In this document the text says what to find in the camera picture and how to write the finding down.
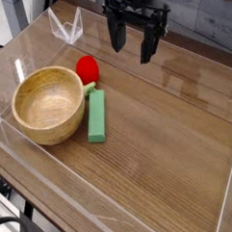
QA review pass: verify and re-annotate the red plush strawberry fruit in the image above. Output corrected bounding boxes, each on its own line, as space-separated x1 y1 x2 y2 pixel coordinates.
76 56 99 95

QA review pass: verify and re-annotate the green rectangular block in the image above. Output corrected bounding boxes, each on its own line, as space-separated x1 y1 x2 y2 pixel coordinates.
88 90 106 143

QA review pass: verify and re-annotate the wooden bowl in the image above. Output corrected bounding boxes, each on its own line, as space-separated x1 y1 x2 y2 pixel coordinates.
12 66 85 145

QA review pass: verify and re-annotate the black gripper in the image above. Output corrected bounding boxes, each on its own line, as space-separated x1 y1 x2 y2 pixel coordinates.
102 0 170 64

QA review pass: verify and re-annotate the black cable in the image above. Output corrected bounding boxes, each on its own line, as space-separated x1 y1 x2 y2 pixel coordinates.
0 215 32 232

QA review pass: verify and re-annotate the clear acrylic tray enclosure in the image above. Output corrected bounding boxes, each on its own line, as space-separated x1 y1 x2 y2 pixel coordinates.
0 11 232 232

